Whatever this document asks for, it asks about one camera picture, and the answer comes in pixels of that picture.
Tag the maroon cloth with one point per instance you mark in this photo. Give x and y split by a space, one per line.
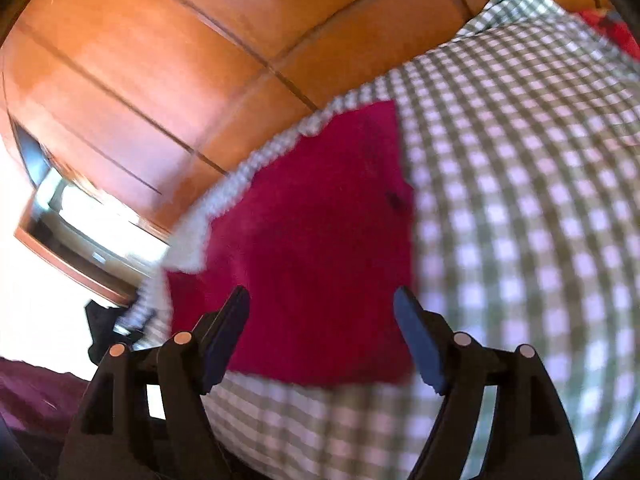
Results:
35 390

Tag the dark red pants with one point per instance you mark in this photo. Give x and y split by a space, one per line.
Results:
320 220

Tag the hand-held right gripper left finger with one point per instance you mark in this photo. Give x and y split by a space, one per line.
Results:
227 340

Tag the green checked bed sheet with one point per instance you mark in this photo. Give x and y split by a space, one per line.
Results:
525 185

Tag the wooden framed window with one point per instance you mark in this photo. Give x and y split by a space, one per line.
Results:
75 220

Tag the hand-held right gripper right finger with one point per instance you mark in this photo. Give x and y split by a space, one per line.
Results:
417 340

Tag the bright red cloth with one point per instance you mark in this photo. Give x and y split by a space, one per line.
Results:
617 30

